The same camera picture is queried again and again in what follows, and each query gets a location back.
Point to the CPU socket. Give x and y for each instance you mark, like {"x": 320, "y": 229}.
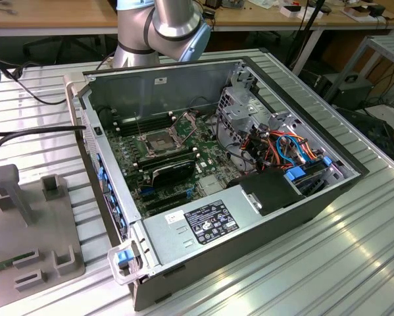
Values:
{"x": 160, "y": 142}

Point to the white box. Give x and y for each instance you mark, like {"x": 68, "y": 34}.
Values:
{"x": 298, "y": 12}

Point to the grey metal shelf frame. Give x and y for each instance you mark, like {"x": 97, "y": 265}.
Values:
{"x": 389, "y": 44}

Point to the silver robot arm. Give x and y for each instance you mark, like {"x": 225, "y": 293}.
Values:
{"x": 170, "y": 19}

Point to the black RAM slot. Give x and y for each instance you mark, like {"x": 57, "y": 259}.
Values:
{"x": 154, "y": 125}
{"x": 178, "y": 158}
{"x": 177, "y": 153}
{"x": 154, "y": 120}
{"x": 154, "y": 129}
{"x": 154, "y": 116}

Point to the open black PC case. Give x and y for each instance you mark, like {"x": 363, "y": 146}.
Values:
{"x": 124, "y": 89}

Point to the wooden desk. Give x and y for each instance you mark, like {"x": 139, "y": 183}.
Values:
{"x": 265, "y": 18}
{"x": 52, "y": 16}

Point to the black plastic shroud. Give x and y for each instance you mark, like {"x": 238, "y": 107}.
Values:
{"x": 269, "y": 191}

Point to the small blue clip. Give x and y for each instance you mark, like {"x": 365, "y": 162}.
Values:
{"x": 327, "y": 161}

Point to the black mesh panel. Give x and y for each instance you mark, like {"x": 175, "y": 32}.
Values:
{"x": 377, "y": 135}

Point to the green RAM stick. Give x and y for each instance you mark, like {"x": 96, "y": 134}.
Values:
{"x": 6, "y": 263}

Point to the brown cardboard box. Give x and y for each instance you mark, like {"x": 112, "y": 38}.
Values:
{"x": 354, "y": 11}

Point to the silver metal drive cage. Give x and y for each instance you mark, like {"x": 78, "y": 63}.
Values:
{"x": 239, "y": 112}

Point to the black graphics card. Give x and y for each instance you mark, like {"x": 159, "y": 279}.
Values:
{"x": 172, "y": 172}

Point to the grey parts rack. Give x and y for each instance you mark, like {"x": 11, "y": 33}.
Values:
{"x": 35, "y": 230}

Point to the silver power supply box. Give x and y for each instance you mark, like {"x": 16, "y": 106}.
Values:
{"x": 163, "y": 237}

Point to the blue disk carrier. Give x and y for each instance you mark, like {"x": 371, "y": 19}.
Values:
{"x": 297, "y": 173}

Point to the blue case latch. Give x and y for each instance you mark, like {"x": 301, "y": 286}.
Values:
{"x": 123, "y": 258}

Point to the blue slot clip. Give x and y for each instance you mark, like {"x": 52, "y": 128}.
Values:
{"x": 109, "y": 188}
{"x": 121, "y": 224}
{"x": 100, "y": 171}
{"x": 117, "y": 209}

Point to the thin metal locking lever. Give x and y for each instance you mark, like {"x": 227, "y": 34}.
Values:
{"x": 138, "y": 125}

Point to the silver chipset heatsink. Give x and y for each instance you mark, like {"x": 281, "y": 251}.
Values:
{"x": 211, "y": 185}

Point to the green motherboard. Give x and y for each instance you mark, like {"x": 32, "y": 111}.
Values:
{"x": 213, "y": 154}

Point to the black expansion slot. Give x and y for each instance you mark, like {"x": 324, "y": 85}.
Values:
{"x": 165, "y": 206}
{"x": 165, "y": 197}

